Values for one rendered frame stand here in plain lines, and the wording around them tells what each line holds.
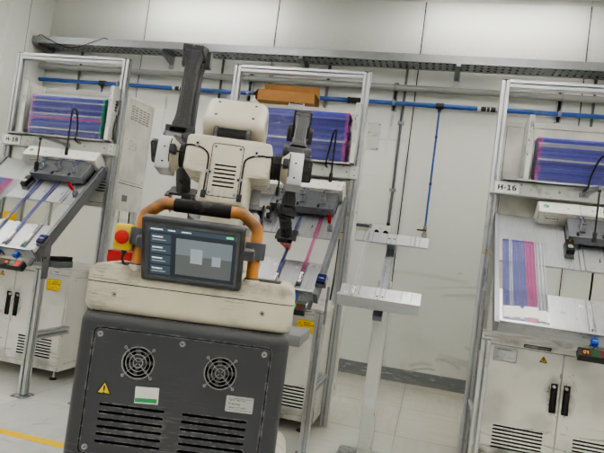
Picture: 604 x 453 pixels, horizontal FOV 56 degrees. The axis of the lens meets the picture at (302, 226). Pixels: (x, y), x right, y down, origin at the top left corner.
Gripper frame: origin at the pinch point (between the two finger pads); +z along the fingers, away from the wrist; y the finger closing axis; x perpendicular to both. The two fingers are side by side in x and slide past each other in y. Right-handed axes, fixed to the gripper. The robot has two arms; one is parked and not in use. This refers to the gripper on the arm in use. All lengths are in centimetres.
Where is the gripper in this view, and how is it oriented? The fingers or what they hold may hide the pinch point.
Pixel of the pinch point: (288, 247)
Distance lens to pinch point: 275.9
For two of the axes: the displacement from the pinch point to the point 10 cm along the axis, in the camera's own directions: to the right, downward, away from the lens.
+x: -2.6, 6.5, -7.2
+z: 0.6, 7.5, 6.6
